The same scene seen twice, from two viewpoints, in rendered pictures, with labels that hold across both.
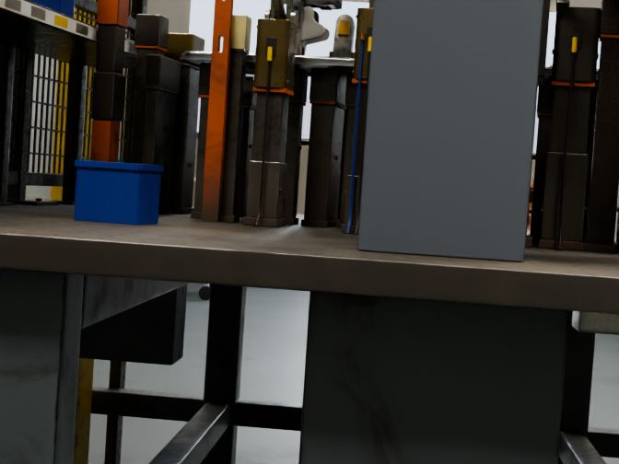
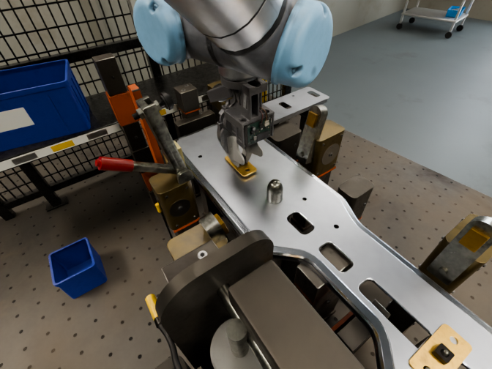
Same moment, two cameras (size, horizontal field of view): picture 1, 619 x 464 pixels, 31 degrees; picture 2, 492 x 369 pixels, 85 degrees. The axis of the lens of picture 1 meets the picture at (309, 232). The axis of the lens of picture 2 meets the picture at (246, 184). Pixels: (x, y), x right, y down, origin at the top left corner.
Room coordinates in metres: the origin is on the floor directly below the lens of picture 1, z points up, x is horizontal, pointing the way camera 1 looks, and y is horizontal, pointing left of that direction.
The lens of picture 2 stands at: (1.78, -0.31, 1.41)
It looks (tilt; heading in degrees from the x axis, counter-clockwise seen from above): 45 degrees down; 46
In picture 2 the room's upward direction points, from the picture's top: 3 degrees counter-clockwise
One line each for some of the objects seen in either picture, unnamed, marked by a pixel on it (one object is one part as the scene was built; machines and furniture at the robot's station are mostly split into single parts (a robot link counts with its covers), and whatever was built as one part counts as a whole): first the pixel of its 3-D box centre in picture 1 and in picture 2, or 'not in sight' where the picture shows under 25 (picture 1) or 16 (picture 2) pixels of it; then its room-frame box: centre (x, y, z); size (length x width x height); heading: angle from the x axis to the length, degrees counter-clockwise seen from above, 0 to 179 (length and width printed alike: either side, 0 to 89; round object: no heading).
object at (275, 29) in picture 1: (269, 124); (181, 234); (1.92, 0.08, 0.87); 0.10 x 0.07 x 0.35; 168
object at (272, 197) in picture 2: not in sight; (274, 192); (2.07, -0.08, 1.02); 0.03 x 0.03 x 0.07
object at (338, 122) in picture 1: (325, 148); not in sight; (2.09, -0.02, 0.84); 0.12 x 0.05 x 0.29; 168
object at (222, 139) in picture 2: (298, 5); (228, 132); (2.07, 0.05, 1.10); 0.05 x 0.02 x 0.09; 168
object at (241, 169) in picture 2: not in sight; (240, 162); (2.10, 0.04, 1.01); 0.08 x 0.04 x 0.01; 78
